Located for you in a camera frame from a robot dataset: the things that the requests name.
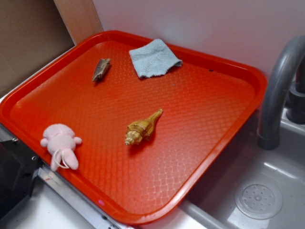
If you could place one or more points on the grey toy faucet spout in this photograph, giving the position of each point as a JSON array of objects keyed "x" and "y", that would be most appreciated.
[{"x": 276, "y": 95}]

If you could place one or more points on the brown cardboard panel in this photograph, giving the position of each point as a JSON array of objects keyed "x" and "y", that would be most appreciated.
[{"x": 32, "y": 34}]

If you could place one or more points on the light blue folded cloth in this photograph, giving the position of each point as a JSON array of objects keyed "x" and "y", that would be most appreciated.
[{"x": 154, "y": 59}]

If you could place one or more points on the grey plastic sink basin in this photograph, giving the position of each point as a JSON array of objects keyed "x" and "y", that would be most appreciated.
[{"x": 247, "y": 187}]

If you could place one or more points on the tan spiral conch shell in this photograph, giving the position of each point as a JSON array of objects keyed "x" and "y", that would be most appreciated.
[{"x": 142, "y": 130}]

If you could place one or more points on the red plastic tray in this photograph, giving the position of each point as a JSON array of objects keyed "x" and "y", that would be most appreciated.
[{"x": 205, "y": 102}]

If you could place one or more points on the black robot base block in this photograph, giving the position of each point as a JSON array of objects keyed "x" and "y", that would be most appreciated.
[{"x": 18, "y": 169}]

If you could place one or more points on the aluminium frame rail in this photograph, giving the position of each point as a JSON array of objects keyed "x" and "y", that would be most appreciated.
[{"x": 54, "y": 204}]

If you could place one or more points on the pink plush toy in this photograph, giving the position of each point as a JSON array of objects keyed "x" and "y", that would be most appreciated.
[{"x": 60, "y": 141}]

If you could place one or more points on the dark grey faucet handle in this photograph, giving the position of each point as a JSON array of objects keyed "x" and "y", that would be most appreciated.
[{"x": 296, "y": 97}]

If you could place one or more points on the light wooden board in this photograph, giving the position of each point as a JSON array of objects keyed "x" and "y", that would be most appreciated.
[{"x": 80, "y": 18}]

